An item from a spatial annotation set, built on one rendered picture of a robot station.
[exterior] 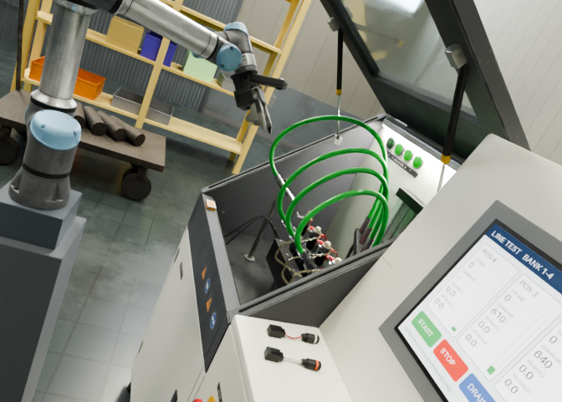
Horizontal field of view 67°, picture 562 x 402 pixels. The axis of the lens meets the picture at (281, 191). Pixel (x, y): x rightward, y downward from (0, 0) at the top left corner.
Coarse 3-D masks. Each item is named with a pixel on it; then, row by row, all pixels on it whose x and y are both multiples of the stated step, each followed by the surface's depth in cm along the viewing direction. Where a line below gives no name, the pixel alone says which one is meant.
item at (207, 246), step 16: (192, 224) 152; (208, 224) 133; (192, 240) 146; (208, 240) 128; (192, 256) 140; (208, 256) 123; (224, 256) 119; (208, 272) 119; (224, 272) 112; (224, 288) 105; (224, 304) 100; (240, 304) 103; (208, 320) 108; (208, 336) 104
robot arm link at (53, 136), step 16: (48, 112) 111; (32, 128) 107; (48, 128) 106; (64, 128) 109; (80, 128) 114; (32, 144) 107; (48, 144) 107; (64, 144) 109; (32, 160) 108; (48, 160) 109; (64, 160) 111
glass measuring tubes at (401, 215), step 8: (400, 192) 132; (408, 192) 130; (400, 200) 132; (408, 200) 128; (416, 200) 126; (392, 208) 134; (400, 208) 134; (408, 208) 131; (416, 208) 123; (392, 216) 134; (400, 216) 131; (408, 216) 127; (392, 224) 132; (400, 224) 132; (408, 224) 129; (392, 232) 132; (400, 232) 129; (384, 240) 134
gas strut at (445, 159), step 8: (464, 64) 83; (464, 72) 83; (464, 80) 84; (456, 88) 86; (464, 88) 85; (456, 96) 86; (456, 104) 87; (456, 112) 88; (456, 120) 88; (448, 128) 90; (456, 128) 90; (448, 136) 90; (448, 144) 91; (448, 152) 92; (448, 160) 93; (440, 176) 96; (440, 184) 97
